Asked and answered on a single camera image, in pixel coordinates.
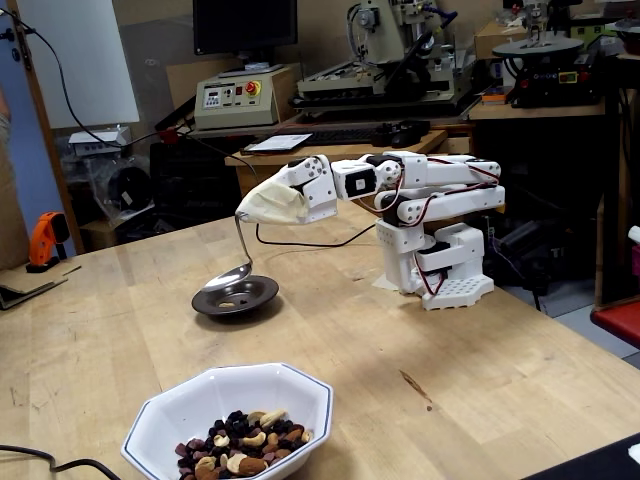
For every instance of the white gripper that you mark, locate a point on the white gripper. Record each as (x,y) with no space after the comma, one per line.
(316,192)

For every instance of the metal spoon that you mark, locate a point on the metal spoon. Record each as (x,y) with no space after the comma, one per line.
(227,281)

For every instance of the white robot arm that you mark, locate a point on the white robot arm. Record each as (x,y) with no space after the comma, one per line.
(450,200)

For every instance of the dark brown plate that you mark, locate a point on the dark brown plate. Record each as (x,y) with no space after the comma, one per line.
(265,295)

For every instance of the white octagonal bowl blue rim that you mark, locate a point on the white octagonal bowl blue rim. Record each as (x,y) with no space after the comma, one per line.
(200,400)

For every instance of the tablet with white screen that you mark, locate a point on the tablet with white screen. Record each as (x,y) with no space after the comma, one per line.
(280,142)

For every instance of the black keyboard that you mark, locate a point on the black keyboard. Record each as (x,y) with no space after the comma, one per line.
(345,136)

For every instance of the wooden workbench cabinet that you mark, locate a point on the wooden workbench cabinet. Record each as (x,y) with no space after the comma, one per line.
(260,167)

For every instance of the beige masking tape wrap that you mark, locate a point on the beige masking tape wrap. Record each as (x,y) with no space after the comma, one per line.
(270,202)

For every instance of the beige control box red button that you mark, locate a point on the beige control box red button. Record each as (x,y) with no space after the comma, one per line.
(225,115)

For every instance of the black storage crate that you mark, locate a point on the black storage crate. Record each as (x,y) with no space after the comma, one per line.
(195,180)

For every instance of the beige milling machine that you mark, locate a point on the beige milling machine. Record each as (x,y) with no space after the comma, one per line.
(380,30)

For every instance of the black computer monitor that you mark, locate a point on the black computer monitor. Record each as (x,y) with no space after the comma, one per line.
(245,25)

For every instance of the plastic bag with black disc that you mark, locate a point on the plastic bag with black disc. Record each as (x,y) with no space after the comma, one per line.
(127,192)

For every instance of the small white box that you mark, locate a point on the small white box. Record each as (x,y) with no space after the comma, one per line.
(95,145)

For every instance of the plain cardboard box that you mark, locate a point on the plain cardboard box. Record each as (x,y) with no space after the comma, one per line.
(492,40)

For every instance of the wooden shelf board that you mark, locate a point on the wooden shelf board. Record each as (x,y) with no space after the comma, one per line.
(540,111)

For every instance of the white board panel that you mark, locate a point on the white board panel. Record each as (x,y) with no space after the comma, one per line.
(90,60)

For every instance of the black scroll saw machine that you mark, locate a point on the black scroll saw machine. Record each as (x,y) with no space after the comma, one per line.
(560,85)

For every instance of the orange black power tool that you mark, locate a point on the orange black power tool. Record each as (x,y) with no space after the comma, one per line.
(45,235)

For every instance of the nut and dried fruit mix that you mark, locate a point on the nut and dried fruit mix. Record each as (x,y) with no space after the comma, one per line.
(250,445)

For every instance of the flat cardboard sheets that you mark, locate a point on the flat cardboard sheets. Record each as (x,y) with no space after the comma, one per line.
(25,285)

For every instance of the red chair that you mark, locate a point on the red chair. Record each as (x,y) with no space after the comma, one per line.
(620,320)

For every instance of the large black case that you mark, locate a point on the large black case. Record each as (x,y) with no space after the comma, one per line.
(600,465)

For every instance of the wooden door frame post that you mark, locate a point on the wooden door frame post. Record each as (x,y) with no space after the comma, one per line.
(47,130)

